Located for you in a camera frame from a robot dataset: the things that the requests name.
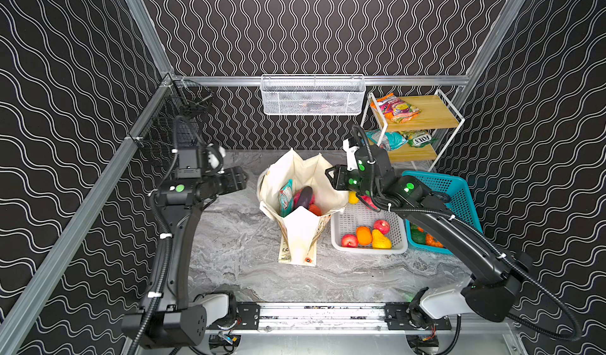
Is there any teal pink snack bag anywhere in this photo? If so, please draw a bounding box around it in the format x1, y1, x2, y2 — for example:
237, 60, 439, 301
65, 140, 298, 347
279, 179, 294, 218

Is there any red bell pepper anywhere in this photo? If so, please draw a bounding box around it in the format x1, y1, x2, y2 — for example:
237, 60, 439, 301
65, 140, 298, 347
308, 204, 323, 216

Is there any pink dragon fruit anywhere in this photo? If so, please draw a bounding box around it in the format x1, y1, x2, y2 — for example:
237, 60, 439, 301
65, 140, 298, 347
292, 188, 316, 210

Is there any purple eggplant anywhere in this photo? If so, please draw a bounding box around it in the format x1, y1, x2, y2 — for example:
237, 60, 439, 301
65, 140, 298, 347
295, 185, 314, 210

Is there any cream canvas grocery bag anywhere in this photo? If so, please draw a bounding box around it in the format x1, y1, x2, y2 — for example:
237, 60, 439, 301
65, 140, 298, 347
257, 149, 345, 267

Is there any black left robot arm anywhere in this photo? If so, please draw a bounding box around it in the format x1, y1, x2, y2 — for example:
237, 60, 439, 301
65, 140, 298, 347
122, 115, 249, 354

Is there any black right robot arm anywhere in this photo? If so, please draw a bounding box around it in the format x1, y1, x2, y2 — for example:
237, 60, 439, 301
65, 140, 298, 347
325, 124, 582, 342

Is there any teal snack bag lower shelf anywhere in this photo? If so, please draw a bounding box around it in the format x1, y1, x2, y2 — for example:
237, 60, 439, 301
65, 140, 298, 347
366, 129, 407, 152

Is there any green white snack bag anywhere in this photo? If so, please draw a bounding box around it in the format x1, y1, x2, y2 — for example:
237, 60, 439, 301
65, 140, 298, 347
401, 130, 437, 148

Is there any orange snack bag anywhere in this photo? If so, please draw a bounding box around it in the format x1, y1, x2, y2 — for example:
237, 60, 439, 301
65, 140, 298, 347
371, 93, 421, 124

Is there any red apple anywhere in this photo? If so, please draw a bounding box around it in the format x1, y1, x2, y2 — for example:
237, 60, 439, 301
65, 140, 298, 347
362, 196, 379, 211
373, 219, 391, 236
341, 234, 359, 249

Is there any yellow lemon with leaves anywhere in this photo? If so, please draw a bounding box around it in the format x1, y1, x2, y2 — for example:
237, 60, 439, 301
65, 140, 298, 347
349, 192, 359, 204

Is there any white plastic basket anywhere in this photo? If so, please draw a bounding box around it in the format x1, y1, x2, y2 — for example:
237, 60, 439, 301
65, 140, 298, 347
330, 191, 408, 256

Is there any orange crinkled fruit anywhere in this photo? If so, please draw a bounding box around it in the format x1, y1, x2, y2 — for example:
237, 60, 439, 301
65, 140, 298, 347
356, 226, 372, 246

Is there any yellow pear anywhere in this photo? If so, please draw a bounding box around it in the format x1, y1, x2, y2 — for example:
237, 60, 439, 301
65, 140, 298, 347
372, 230, 392, 249

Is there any white wooden two-tier shelf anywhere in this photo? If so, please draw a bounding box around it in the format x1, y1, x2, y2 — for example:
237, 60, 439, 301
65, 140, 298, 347
361, 89, 466, 172

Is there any green vegetable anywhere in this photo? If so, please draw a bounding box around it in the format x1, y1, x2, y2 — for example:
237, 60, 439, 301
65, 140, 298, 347
410, 228, 426, 244

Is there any orange pumpkin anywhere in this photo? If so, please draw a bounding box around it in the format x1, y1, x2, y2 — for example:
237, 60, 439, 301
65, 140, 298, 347
425, 233, 444, 249

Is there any teal plastic basket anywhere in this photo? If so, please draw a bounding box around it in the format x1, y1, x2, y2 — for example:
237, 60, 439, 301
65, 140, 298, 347
402, 170, 484, 256

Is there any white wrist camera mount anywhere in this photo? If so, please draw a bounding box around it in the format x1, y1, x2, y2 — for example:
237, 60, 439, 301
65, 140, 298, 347
342, 139, 359, 171

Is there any black wire wall basket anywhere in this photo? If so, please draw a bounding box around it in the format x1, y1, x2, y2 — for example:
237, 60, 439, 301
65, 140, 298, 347
135, 79, 216, 169

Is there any white wire wall basket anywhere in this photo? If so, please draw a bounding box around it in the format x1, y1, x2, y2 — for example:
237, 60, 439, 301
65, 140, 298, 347
260, 74, 366, 116

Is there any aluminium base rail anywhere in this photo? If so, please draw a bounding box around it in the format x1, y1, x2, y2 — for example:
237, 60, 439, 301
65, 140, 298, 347
229, 302, 456, 335

